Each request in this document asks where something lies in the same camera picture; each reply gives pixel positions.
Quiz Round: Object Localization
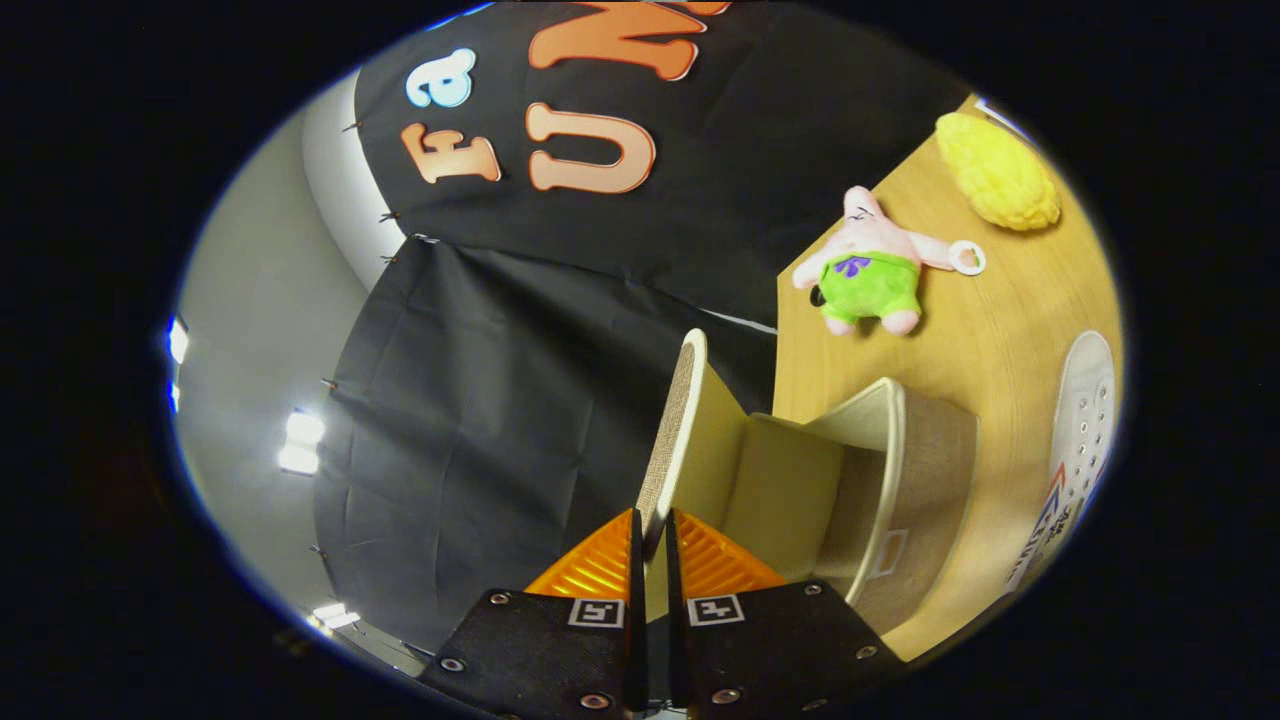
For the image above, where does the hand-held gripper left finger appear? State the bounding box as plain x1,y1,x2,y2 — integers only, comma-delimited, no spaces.
418,508,647,717

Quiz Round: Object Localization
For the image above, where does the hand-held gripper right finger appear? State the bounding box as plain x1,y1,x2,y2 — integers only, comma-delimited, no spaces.
664,508,906,720

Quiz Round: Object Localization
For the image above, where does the beige fabric storage box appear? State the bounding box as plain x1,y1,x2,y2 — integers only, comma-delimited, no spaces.
637,328,980,637

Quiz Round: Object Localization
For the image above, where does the white striped canvas shoe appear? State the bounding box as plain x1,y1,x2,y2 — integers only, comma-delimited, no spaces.
1003,330,1117,597

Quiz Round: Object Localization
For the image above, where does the pink star plush toy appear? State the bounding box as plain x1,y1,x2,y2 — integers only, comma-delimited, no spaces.
793,186,987,337

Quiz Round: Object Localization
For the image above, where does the yellow knobbly sponge ball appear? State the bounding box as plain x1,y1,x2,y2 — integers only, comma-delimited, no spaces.
935,112,1063,233

